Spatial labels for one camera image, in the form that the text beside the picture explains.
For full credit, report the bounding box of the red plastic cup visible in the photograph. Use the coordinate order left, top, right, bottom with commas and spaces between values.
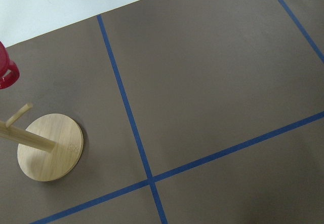
1, 43, 20, 90

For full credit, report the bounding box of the wooden mug tree stand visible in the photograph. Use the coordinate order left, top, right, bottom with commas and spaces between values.
1, 103, 84, 182

